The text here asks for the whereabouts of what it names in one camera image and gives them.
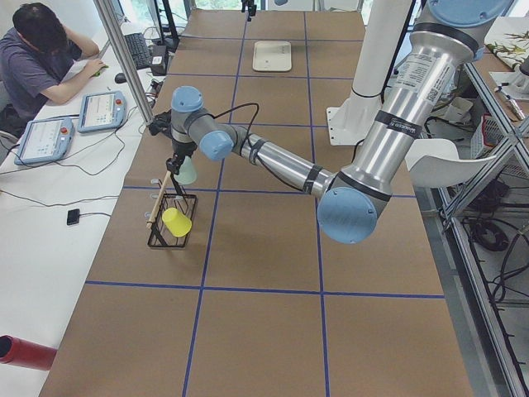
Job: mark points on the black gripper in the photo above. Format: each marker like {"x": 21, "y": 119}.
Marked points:
{"x": 180, "y": 149}

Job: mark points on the pale green cup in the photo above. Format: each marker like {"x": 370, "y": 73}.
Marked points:
{"x": 187, "y": 173}

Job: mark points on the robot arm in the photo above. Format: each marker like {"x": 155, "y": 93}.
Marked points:
{"x": 446, "y": 35}

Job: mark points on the yellow cup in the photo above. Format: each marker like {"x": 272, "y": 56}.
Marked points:
{"x": 177, "y": 222}

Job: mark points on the cream plastic tray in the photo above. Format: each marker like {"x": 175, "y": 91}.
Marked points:
{"x": 272, "y": 56}

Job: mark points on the far teach pendant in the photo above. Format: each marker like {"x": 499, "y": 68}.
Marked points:
{"x": 102, "y": 111}

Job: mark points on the teach pendant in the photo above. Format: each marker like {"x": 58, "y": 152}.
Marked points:
{"x": 102, "y": 111}
{"x": 45, "y": 140}

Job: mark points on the black computer mouse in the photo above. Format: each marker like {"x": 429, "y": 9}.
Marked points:
{"x": 120, "y": 78}

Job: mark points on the black mini computer box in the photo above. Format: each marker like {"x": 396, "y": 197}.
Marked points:
{"x": 159, "y": 60}

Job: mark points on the black keyboard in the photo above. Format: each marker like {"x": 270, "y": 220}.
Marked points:
{"x": 138, "y": 49}

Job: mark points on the small black puck device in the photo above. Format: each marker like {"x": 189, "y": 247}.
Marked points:
{"x": 73, "y": 216}

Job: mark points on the near teach pendant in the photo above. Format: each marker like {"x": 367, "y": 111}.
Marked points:
{"x": 45, "y": 140}

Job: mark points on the seated person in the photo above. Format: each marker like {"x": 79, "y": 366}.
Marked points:
{"x": 42, "y": 60}

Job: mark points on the red cylinder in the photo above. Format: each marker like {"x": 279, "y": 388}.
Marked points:
{"x": 23, "y": 353}

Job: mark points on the white chair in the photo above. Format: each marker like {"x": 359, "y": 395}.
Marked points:
{"x": 435, "y": 163}

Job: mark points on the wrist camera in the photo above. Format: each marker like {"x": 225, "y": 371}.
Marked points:
{"x": 161, "y": 124}

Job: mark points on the black wire cup rack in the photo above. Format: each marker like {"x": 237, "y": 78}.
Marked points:
{"x": 170, "y": 195}

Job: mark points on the aluminium frame post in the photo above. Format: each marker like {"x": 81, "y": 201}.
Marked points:
{"x": 118, "y": 42}

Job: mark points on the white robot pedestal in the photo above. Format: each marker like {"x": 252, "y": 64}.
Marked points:
{"x": 350, "y": 122}

